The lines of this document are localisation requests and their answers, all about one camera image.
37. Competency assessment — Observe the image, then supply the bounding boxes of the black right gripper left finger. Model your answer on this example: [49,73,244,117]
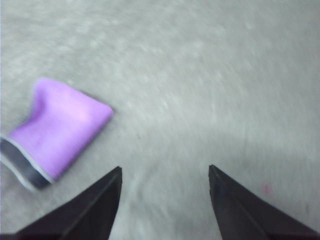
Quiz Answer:
[0,166,123,240]

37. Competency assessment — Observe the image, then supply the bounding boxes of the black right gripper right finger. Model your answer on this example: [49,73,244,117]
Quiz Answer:
[208,164,320,240]

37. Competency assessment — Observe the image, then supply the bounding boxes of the purple towel with grey hem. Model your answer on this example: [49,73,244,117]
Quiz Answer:
[0,76,115,192]

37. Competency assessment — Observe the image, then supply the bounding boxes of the grey table cloth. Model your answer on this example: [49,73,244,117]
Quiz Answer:
[0,0,320,240]

